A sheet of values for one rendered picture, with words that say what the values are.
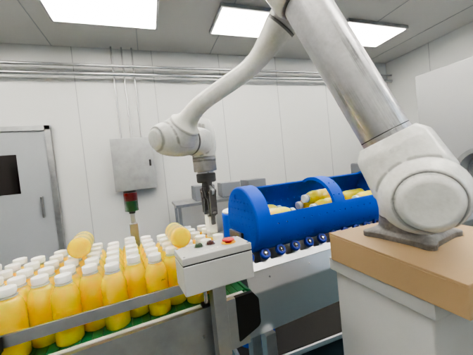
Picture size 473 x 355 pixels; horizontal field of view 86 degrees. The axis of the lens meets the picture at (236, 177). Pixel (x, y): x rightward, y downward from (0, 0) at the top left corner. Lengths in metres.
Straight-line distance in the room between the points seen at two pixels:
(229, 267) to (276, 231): 0.36
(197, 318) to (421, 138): 0.74
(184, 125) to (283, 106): 4.52
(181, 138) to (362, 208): 0.91
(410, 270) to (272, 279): 0.54
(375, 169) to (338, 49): 0.26
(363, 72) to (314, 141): 4.94
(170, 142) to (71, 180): 3.80
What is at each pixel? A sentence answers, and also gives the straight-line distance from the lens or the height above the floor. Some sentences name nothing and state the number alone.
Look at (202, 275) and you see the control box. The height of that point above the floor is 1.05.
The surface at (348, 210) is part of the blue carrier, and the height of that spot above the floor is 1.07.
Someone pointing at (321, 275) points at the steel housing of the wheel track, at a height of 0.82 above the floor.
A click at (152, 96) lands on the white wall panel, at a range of 4.61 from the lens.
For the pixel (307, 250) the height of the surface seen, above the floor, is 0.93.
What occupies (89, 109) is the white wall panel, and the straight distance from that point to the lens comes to 4.62.
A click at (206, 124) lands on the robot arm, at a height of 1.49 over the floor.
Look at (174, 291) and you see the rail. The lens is 0.85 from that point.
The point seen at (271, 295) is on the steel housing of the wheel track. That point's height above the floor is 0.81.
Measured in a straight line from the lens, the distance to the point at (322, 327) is 2.14.
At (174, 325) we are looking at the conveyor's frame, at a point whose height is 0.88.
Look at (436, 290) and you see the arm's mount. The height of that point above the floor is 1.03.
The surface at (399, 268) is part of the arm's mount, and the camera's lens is 0.71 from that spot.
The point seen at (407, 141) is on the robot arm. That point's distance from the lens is 0.57.
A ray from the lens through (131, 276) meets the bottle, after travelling 0.86.
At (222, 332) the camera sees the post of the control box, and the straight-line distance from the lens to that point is 0.83.
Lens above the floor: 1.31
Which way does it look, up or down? 2 degrees down
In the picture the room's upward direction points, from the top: 6 degrees counter-clockwise
